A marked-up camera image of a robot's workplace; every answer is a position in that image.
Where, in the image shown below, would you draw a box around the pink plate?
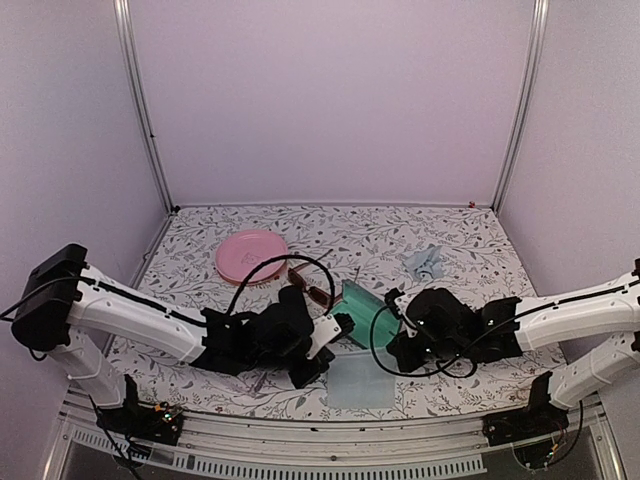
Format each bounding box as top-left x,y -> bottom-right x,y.
214,229 -> 288,284

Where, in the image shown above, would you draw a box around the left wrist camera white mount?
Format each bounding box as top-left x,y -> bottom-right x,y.
306,313 -> 355,360

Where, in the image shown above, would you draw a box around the left aluminium frame post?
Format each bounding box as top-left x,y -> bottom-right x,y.
113,0 -> 175,215

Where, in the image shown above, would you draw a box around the clear purple glasses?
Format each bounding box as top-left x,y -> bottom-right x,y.
248,372 -> 270,398

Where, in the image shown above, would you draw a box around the grey case green lining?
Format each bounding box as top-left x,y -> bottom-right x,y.
331,280 -> 399,348

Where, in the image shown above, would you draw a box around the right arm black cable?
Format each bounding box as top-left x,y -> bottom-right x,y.
368,299 -> 521,379

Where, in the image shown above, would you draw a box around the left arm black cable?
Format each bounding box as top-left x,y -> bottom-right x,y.
224,254 -> 335,319

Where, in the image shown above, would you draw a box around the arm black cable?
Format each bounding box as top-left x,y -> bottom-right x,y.
368,299 -> 521,379
224,254 -> 335,319

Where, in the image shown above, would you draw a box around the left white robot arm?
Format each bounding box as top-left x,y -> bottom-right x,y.
1,244 -> 343,434

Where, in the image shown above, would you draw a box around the aluminium frame post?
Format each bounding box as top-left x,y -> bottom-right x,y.
491,0 -> 550,217
113,0 -> 175,215

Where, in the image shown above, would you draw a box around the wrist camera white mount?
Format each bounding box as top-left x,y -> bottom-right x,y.
306,313 -> 355,360
384,288 -> 418,338

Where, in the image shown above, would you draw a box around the right aluminium frame post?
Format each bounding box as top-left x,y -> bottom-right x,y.
491,0 -> 550,217

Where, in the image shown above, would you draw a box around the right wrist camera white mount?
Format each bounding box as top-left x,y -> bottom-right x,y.
384,288 -> 418,338

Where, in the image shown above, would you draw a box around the blue-grey cleaning cloth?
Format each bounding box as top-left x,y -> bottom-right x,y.
326,351 -> 396,409

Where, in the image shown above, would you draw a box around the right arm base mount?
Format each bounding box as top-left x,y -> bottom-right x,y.
482,371 -> 584,471

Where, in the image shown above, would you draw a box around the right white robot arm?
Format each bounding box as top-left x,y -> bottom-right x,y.
385,269 -> 639,436

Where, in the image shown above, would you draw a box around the crumpled light blue cloth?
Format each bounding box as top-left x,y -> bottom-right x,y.
402,244 -> 444,282

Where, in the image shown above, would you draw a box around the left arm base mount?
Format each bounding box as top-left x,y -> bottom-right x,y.
97,374 -> 184,446

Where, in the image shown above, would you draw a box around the front aluminium rail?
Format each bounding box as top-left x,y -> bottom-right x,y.
43,388 -> 627,479

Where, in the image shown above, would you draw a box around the brown sunglasses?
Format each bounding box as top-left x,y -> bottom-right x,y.
287,249 -> 343,309

